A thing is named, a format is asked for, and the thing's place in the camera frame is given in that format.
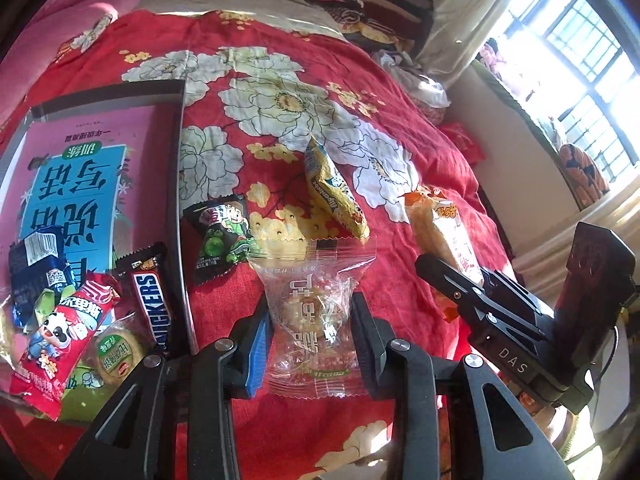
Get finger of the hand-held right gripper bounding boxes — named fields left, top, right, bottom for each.
left=480, top=269, right=556, bottom=322
left=414, top=254, right=548, bottom=343

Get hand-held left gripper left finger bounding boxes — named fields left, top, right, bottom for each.
left=60, top=292, right=273, bottom=480

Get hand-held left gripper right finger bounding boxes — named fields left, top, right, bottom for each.
left=350, top=291, right=576, bottom=480

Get orange and white snack packet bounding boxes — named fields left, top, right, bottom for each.
left=402, top=185, right=486, bottom=323

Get clear cookie packet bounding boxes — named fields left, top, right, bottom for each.
left=247, top=235, right=378, bottom=398

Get brown chocolate bar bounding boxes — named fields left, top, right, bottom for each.
left=112, top=242, right=176, bottom=356

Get black and green snack packet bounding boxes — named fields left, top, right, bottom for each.
left=181, top=193, right=261, bottom=286

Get yellow snack packet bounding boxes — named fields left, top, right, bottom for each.
left=304, top=136, right=371, bottom=241

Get red snack packet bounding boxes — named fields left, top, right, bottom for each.
left=10, top=272, right=121, bottom=421

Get blue snack packet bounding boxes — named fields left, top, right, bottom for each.
left=7, top=225, right=76, bottom=331

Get grey cardboard box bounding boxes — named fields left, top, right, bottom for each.
left=0, top=80, right=198, bottom=431

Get red floral bedsheet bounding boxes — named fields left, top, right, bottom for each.
left=0, top=10, right=516, bottom=480

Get orange pumpkin cushion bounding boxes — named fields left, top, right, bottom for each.
left=557, top=142, right=611, bottom=206

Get red paper bag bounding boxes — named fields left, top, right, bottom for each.
left=440, top=122, right=486, bottom=163

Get light green snack packet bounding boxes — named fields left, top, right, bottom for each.
left=30, top=285, right=126, bottom=423

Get pink and blue book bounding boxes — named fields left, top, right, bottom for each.
left=0, top=102, right=181, bottom=311

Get barred window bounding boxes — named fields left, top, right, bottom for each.
left=480, top=0, right=640, bottom=201

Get white curtain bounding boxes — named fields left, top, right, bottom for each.
left=417, top=0, right=556, bottom=86

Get pile of clothes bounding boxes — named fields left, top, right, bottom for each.
left=295, top=0, right=451, bottom=126

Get white mattress sheet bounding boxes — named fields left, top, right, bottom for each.
left=135, top=0, right=346, bottom=41

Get pink blanket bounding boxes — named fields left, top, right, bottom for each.
left=0, top=0, right=146, bottom=126

